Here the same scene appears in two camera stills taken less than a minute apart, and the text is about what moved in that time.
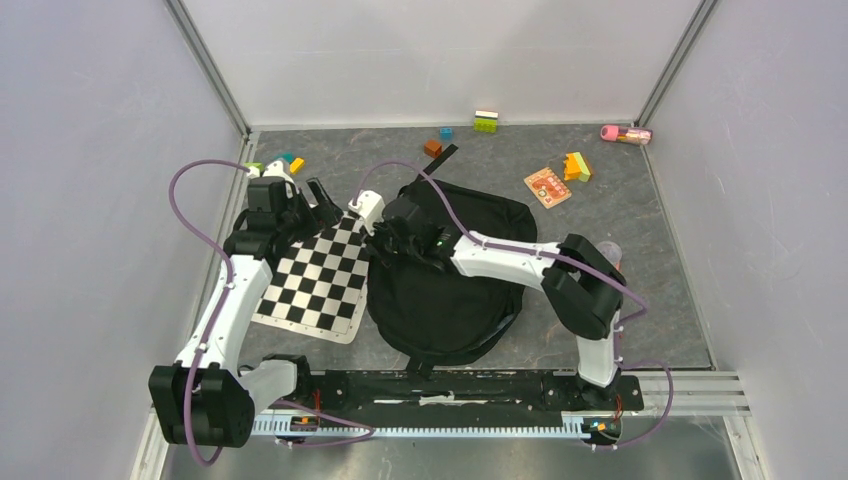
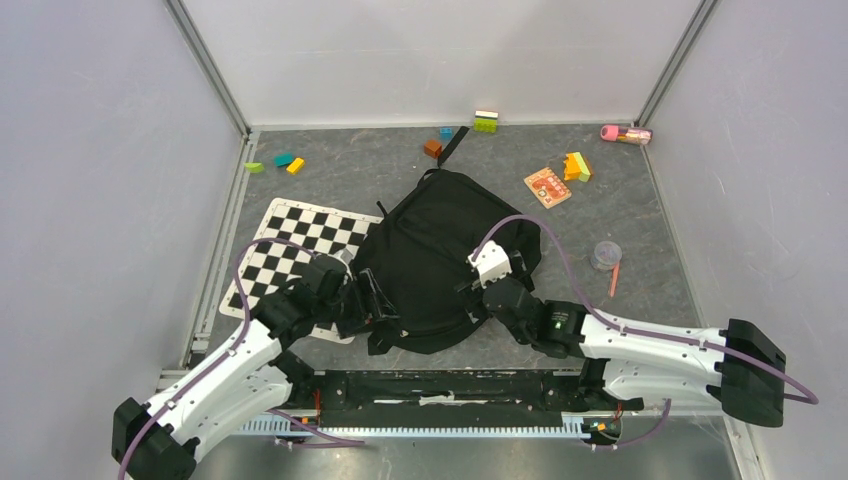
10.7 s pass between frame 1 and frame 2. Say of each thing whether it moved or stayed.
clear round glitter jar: stayed
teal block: stayed
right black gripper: moved
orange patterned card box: stayed
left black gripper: moved
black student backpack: moved
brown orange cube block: stayed
